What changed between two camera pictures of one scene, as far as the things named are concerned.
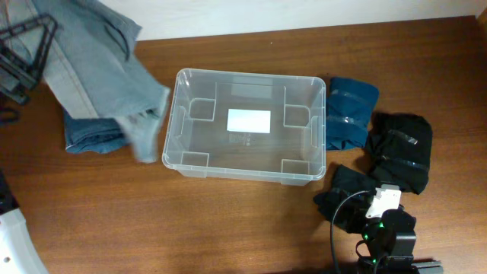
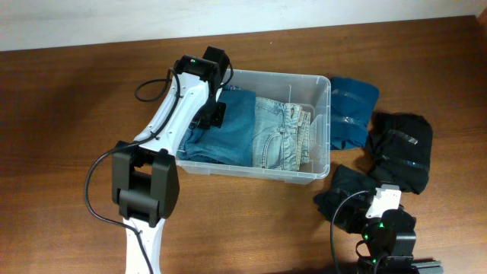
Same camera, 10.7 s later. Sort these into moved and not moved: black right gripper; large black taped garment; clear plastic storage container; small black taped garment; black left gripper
Moved: black left gripper
Not moved: clear plastic storage container; small black taped garment; large black taped garment; black right gripper
